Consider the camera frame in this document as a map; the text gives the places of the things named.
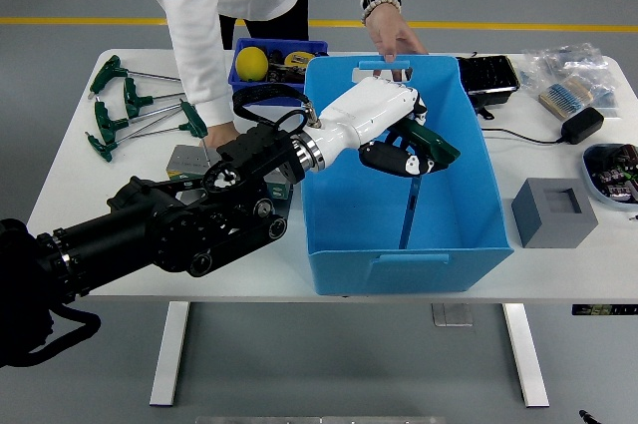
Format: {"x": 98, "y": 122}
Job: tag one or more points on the black table control panel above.
{"x": 603, "y": 309}

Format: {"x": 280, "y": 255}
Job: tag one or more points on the grey green tool stand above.
{"x": 187, "y": 159}

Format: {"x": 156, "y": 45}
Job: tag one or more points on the person's right hand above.
{"x": 222, "y": 134}

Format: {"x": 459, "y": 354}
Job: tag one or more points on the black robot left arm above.
{"x": 124, "y": 234}

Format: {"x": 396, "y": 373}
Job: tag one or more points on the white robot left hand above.
{"x": 369, "y": 110}

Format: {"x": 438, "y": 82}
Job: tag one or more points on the yellow ball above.
{"x": 251, "y": 64}

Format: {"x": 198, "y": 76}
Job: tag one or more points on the dark metal parts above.
{"x": 284, "y": 75}

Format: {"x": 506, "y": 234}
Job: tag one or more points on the large blue plastic box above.
{"x": 448, "y": 204}

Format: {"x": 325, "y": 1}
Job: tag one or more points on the person's right forearm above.
{"x": 199, "y": 75}

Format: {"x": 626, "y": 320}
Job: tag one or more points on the dark electronic components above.
{"x": 618, "y": 174}

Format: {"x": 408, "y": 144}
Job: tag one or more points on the grey floor plate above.
{"x": 452, "y": 315}

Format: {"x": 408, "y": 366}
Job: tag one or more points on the blue resistor strip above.
{"x": 563, "y": 97}

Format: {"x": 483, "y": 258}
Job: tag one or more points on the white table leg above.
{"x": 169, "y": 354}
{"x": 526, "y": 354}

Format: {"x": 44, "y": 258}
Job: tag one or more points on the black plastic tray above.
{"x": 486, "y": 75}

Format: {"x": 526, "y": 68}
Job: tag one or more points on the clear plastic parts bag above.
{"x": 605, "y": 95}
{"x": 558, "y": 57}

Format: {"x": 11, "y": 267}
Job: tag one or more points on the yellow tape measure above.
{"x": 299, "y": 59}

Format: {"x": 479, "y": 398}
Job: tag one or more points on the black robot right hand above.
{"x": 589, "y": 417}

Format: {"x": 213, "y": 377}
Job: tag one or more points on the pale blue bowl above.
{"x": 593, "y": 184}

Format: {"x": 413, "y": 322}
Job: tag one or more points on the person's left hand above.
{"x": 394, "y": 32}

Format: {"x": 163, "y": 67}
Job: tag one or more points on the grey block with recess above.
{"x": 553, "y": 229}

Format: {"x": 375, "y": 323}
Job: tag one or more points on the small blue plastic bin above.
{"x": 249, "y": 90}

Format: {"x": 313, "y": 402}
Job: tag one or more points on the black power adapter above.
{"x": 583, "y": 125}

